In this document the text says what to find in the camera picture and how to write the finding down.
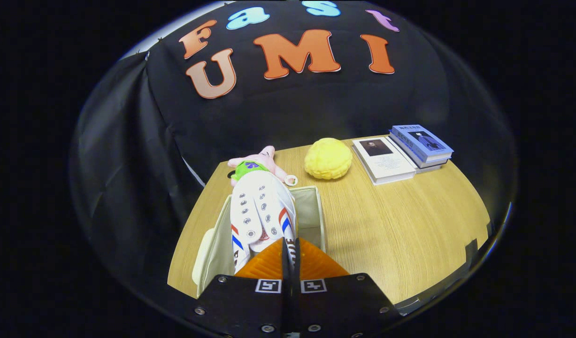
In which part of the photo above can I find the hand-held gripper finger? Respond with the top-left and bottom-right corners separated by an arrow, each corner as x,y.
196,237 -> 292,338
290,237 -> 401,338

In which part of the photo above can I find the brown fabric storage box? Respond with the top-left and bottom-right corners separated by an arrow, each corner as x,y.
192,185 -> 327,297

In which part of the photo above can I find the white canvas shoe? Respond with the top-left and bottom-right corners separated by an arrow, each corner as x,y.
230,173 -> 299,275

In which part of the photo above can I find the yellow bumpy soft toy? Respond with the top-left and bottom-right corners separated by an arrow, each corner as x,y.
304,138 -> 353,180

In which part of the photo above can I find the pink starfish plush toy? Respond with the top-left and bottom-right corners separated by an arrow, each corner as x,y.
227,145 -> 299,187

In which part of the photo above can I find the white portrait cover book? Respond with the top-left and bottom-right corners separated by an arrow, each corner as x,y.
352,136 -> 416,186

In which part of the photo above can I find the blue spine book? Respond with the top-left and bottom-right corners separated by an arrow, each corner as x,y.
389,134 -> 450,169

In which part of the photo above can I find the blue cover book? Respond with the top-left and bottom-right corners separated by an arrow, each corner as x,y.
390,124 -> 454,163

